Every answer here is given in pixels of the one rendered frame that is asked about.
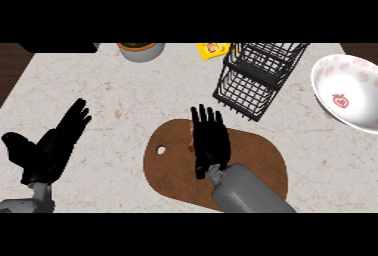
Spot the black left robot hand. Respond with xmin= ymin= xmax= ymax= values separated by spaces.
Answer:
xmin=0 ymin=98 xmax=93 ymax=186

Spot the yellow snack bag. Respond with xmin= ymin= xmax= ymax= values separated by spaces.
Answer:
xmin=197 ymin=42 xmax=234 ymax=62

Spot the golden brown croissant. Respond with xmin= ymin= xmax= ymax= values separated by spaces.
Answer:
xmin=186 ymin=120 xmax=197 ymax=155

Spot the brown wooden cutting board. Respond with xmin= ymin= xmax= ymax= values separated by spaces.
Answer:
xmin=142 ymin=118 xmax=290 ymax=212

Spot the grey plant pot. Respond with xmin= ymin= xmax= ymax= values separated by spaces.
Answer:
xmin=116 ymin=42 xmax=167 ymax=64

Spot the white bowl with pink print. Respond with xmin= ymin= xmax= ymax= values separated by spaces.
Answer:
xmin=310 ymin=53 xmax=378 ymax=135

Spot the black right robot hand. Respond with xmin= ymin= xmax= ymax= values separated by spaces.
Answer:
xmin=189 ymin=104 xmax=232 ymax=180

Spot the black appliance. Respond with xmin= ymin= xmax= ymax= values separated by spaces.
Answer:
xmin=18 ymin=42 xmax=101 ymax=54

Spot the black wire tiered basket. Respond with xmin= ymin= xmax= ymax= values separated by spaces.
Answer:
xmin=212 ymin=42 xmax=310 ymax=123

